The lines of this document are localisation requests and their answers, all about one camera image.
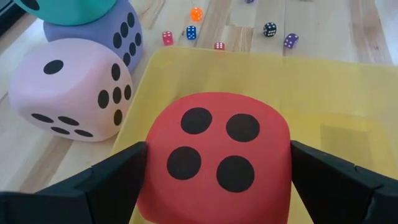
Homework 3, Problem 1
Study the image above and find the large teal foam die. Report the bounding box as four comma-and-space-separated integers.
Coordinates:
14, 0, 118, 27

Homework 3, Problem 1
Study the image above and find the large pink foam die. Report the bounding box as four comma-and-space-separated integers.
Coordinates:
7, 37, 135, 143

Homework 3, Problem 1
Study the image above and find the small black die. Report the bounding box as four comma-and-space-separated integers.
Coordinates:
263, 22, 277, 37

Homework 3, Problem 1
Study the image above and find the large lavender foam die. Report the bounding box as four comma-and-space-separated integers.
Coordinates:
42, 0, 144, 75

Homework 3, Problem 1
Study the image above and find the yellow translucent plastic bin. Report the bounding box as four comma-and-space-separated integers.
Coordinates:
110, 45, 398, 224

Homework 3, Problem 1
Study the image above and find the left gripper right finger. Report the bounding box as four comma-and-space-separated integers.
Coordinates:
290, 139, 398, 224

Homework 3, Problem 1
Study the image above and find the large red foam die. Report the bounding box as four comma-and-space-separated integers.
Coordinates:
136, 91, 294, 224

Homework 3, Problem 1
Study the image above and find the small orange die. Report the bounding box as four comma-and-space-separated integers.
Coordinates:
190, 7, 204, 22

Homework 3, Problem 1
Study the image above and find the small blue die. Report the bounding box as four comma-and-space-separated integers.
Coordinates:
185, 25, 198, 40

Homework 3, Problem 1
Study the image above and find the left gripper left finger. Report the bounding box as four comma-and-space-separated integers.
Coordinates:
0, 141, 149, 224

